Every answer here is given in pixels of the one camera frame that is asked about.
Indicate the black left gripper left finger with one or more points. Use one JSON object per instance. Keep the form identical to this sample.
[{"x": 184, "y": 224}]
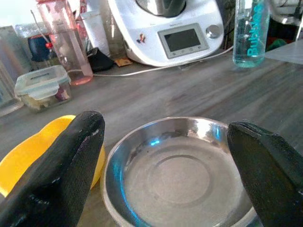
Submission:
[{"x": 54, "y": 179}]

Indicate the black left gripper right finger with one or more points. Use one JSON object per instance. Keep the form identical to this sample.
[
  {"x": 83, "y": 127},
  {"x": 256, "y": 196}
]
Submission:
[{"x": 272, "y": 184}]

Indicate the round stainless steel dish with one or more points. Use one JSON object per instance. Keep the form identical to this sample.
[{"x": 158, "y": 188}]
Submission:
[{"x": 175, "y": 179}]

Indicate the clear lidded food container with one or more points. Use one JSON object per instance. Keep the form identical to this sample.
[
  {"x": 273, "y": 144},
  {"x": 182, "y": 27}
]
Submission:
[{"x": 42, "y": 87}]

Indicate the clear glass container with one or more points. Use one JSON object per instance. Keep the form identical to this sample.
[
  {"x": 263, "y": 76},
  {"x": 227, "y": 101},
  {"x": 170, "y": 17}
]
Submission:
[{"x": 9, "y": 71}]

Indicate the black soft pouch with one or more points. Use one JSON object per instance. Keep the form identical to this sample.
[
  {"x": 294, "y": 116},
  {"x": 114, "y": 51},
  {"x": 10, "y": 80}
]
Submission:
[{"x": 100, "y": 61}]

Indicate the glass jar dark blue contents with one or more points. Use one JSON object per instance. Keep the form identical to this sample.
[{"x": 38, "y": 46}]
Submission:
[{"x": 38, "y": 48}]

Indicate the pink transparent tumbler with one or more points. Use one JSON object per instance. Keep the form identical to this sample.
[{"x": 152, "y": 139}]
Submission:
[{"x": 66, "y": 47}]

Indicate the brown square coaster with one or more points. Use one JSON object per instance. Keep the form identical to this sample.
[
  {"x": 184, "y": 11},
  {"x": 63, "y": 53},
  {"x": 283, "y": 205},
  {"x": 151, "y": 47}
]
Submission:
[{"x": 123, "y": 62}]

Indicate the green cloth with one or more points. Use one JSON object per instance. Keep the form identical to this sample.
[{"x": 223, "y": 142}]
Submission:
[{"x": 277, "y": 45}]

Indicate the clear glass bottle teal print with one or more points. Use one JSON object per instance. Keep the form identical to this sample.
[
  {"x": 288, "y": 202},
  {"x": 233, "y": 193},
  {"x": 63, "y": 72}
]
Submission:
[{"x": 249, "y": 35}]

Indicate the white carton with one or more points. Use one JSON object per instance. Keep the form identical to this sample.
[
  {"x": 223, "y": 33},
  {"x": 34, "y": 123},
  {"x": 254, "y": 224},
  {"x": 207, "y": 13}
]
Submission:
[{"x": 95, "y": 33}]

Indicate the white kitchen cooking machine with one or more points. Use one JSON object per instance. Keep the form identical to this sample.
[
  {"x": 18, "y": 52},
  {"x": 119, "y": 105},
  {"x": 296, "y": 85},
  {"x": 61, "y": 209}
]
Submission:
[{"x": 151, "y": 40}]

